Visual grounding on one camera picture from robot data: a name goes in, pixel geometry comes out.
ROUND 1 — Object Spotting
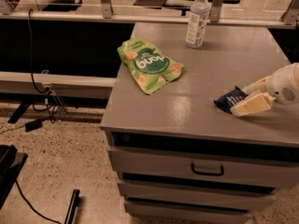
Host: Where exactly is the grey drawer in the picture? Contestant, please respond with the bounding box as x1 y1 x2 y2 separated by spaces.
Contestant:
118 180 276 211
124 201 251 224
107 147 299 188

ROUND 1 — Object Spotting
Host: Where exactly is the top grey drawer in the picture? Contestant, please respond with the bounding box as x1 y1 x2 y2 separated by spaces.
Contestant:
107 147 299 188

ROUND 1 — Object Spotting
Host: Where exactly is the black power adapter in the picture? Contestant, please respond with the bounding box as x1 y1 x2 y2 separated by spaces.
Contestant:
25 119 43 133

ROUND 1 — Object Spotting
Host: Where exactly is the dark blue rxbar wrapper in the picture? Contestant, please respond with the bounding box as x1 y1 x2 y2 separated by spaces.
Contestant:
214 87 248 114

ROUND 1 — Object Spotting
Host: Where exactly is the black floor cable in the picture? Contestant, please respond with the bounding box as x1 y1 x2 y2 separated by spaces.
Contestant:
14 179 62 224

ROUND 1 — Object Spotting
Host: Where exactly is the grey drawer cabinet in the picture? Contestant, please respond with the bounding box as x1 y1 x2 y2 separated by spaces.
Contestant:
101 22 299 214

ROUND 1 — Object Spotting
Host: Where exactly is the black hanging cable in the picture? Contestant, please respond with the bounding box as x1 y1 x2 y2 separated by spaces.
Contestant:
27 8 68 124

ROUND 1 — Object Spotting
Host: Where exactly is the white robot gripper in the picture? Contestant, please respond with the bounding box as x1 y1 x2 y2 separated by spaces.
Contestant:
231 63 299 117

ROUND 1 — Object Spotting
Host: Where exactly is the black equipment base left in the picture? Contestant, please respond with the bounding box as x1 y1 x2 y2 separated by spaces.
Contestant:
0 145 28 209

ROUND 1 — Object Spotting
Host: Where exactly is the clear plastic water bottle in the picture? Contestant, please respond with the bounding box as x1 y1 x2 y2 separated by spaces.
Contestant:
185 0 210 49

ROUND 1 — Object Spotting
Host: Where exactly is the black drawer handle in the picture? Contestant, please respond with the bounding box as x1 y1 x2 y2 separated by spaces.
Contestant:
191 163 224 176

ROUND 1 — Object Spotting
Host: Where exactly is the grey metal rail frame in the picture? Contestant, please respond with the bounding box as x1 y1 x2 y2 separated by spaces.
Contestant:
0 0 299 30

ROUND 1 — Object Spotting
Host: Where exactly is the bottom grey drawer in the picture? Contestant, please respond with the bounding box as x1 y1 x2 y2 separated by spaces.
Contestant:
124 201 251 224

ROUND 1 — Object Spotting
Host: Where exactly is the middle grey drawer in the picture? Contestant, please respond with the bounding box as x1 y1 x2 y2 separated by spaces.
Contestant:
118 180 276 211

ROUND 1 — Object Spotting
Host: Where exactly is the green snack bag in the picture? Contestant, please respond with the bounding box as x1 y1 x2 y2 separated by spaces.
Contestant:
118 37 185 95

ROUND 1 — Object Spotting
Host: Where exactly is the black floor bar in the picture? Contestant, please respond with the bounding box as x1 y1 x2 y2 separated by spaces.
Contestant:
64 189 80 224

